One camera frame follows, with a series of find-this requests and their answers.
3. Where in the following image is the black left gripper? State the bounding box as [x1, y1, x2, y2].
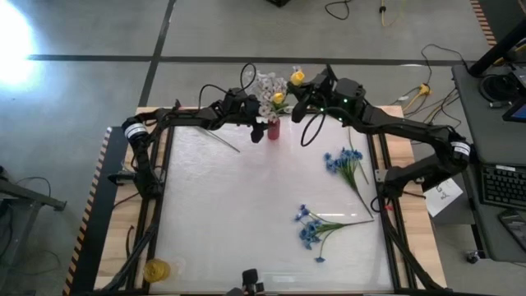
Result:
[221, 87, 269, 145]

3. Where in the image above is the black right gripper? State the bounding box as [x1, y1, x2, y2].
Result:
[287, 65, 367, 123]

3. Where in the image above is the red vase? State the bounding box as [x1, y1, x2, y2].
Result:
[266, 118, 282, 141]

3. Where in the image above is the yellow flower with leaves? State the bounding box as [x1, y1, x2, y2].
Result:
[270, 91, 293, 118]

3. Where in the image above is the white artificial flower bunch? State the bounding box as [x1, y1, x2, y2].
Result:
[245, 65, 304, 123]

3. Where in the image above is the blue artificial flower bunch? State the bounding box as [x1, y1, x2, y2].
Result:
[293, 204, 376, 264]
[323, 146, 375, 219]

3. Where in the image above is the white paper sheet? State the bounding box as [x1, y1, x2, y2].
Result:
[425, 177, 464, 218]

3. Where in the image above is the grey desk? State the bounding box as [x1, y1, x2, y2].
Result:
[450, 63, 526, 264]

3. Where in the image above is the orange black striped tape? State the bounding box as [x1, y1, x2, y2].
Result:
[469, 0, 498, 47]

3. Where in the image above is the black panel with striped edge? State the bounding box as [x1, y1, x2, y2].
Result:
[63, 126, 128, 296]

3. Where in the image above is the black laptop with blue screen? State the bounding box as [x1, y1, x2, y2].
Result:
[501, 96, 526, 124]

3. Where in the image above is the black keyboard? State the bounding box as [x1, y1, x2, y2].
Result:
[479, 163, 526, 211]

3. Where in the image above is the grey metal stand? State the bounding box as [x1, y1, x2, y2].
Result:
[0, 164, 67, 289]

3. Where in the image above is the black flat device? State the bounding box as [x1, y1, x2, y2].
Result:
[497, 208, 526, 252]

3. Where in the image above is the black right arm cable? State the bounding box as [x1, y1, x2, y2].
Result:
[299, 107, 329, 148]

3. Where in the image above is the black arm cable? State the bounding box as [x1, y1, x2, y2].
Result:
[299, 107, 329, 148]
[198, 61, 259, 112]

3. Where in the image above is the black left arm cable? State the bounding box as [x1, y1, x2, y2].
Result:
[198, 61, 259, 112]

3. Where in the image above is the black looped floor cable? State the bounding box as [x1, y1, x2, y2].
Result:
[324, 0, 351, 21]

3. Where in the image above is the yellow floor cable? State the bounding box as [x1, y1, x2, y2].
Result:
[378, 0, 408, 28]

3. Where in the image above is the yellow plug with cable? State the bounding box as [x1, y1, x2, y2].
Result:
[401, 83, 433, 113]

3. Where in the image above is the small black camera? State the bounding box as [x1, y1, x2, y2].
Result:
[234, 268, 266, 296]

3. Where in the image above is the black aluminium table frame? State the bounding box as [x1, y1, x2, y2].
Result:
[98, 106, 449, 296]

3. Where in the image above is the black coiled cable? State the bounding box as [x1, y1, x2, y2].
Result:
[478, 72, 517, 109]

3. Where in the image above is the black diagonal frame post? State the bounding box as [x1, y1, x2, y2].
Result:
[468, 18, 526, 79]

